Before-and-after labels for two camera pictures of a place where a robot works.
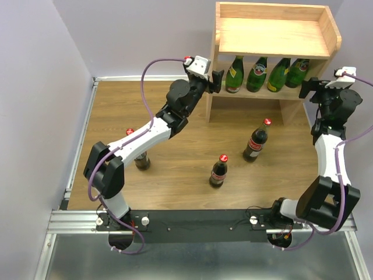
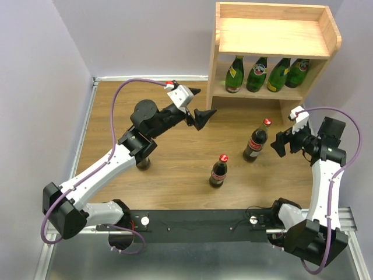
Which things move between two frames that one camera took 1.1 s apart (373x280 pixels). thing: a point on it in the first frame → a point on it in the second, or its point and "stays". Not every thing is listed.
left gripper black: x=210 y=87 → x=201 y=118
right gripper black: x=312 y=84 → x=282 y=137
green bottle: x=235 y=76 stays
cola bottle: x=256 y=142 stays
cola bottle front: x=218 y=172 stays
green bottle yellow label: x=277 y=77 stays
